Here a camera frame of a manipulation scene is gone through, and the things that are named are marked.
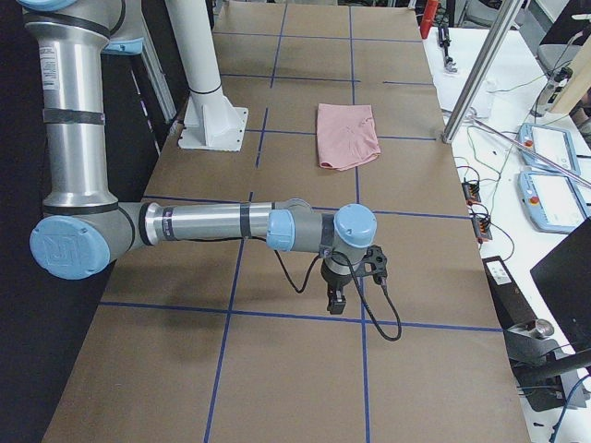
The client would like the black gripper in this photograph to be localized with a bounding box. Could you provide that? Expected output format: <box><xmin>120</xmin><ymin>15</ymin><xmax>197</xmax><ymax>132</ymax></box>
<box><xmin>320</xmin><ymin>245</ymin><xmax>387</xmax><ymax>315</ymax></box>

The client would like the pink Snoopy t-shirt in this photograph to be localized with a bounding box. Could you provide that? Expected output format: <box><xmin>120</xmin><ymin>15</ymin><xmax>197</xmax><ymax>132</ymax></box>
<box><xmin>316</xmin><ymin>103</ymin><xmax>381</xmax><ymax>172</ymax></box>

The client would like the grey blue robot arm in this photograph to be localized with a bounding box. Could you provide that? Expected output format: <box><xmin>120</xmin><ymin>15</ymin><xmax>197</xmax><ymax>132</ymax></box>
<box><xmin>20</xmin><ymin>1</ymin><xmax>388</xmax><ymax>315</ymax></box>

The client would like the lower orange connector board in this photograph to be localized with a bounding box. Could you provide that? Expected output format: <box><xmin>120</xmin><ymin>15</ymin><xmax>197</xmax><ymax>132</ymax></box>
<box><xmin>471</xmin><ymin>214</ymin><xmax>492</xmax><ymax>245</ymax></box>

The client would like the orange connector board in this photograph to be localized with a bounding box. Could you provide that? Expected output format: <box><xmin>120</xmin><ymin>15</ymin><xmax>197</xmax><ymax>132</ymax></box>
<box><xmin>462</xmin><ymin>181</ymin><xmax>481</xmax><ymax>206</ymax></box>
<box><xmin>471</xmin><ymin>214</ymin><xmax>492</xmax><ymax>245</ymax></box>

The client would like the upper orange connector board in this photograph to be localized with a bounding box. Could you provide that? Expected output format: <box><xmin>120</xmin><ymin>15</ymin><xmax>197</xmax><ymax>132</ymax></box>
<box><xmin>462</xmin><ymin>181</ymin><xmax>481</xmax><ymax>206</ymax></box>

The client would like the black power box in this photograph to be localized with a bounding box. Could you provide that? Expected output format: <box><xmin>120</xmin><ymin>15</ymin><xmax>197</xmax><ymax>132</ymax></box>
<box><xmin>482</xmin><ymin>256</ymin><xmax>537</xmax><ymax>329</ymax></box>

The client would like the black monitor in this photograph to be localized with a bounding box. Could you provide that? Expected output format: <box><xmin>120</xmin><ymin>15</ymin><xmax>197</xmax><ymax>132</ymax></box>
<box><xmin>530</xmin><ymin>220</ymin><xmax>590</xmax><ymax>351</ymax></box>

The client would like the lower blue teach pendant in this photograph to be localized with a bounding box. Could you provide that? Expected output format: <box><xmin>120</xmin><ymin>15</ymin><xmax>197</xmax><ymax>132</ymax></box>
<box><xmin>518</xmin><ymin>171</ymin><xmax>590</xmax><ymax>234</ymax></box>

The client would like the blue teach pendant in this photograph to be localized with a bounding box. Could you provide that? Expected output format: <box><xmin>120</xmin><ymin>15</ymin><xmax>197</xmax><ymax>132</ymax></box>
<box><xmin>518</xmin><ymin>171</ymin><xmax>590</xmax><ymax>234</ymax></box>
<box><xmin>517</xmin><ymin>123</ymin><xmax>581</xmax><ymax>175</ymax></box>

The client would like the upper blue teach pendant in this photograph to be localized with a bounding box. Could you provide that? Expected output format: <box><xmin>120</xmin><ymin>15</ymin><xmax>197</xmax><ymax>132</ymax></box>
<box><xmin>517</xmin><ymin>123</ymin><xmax>581</xmax><ymax>175</ymax></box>

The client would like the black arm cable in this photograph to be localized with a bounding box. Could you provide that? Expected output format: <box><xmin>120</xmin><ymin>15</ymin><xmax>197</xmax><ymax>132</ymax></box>
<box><xmin>271</xmin><ymin>234</ymin><xmax>403</xmax><ymax>342</ymax></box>

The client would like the black camera stand clamp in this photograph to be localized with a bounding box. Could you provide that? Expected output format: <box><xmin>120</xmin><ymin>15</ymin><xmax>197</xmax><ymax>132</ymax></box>
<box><xmin>503</xmin><ymin>319</ymin><xmax>590</xmax><ymax>412</ymax></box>

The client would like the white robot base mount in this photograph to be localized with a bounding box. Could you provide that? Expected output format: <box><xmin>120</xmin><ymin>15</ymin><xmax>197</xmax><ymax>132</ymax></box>
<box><xmin>166</xmin><ymin>0</ymin><xmax>248</xmax><ymax>151</ymax></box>

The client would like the aluminium frame post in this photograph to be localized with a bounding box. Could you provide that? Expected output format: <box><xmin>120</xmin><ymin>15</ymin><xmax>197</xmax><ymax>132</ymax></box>
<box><xmin>441</xmin><ymin>0</ymin><xmax>523</xmax><ymax>144</ymax></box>

